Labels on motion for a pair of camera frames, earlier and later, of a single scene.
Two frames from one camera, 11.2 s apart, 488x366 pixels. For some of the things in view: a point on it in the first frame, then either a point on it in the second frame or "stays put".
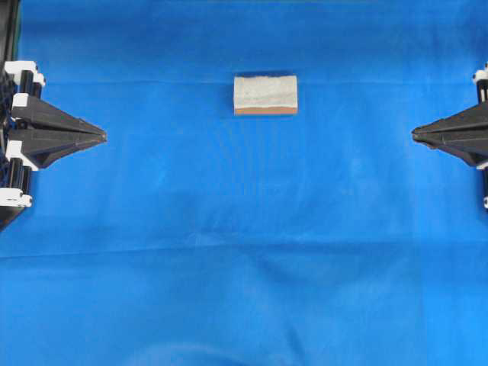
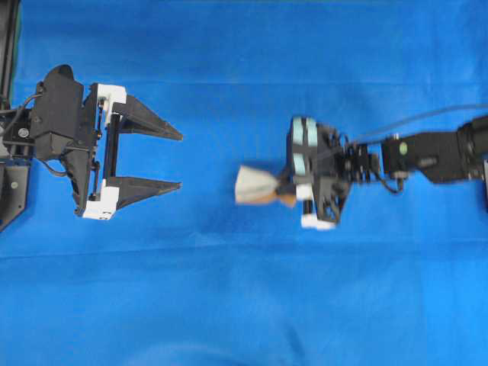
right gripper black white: (470, 125) to (319, 161)
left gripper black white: (62, 134) to (99, 197)
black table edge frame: (9, 21) stays put
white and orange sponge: (265, 95) to (255, 186)
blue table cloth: (197, 236) stays put
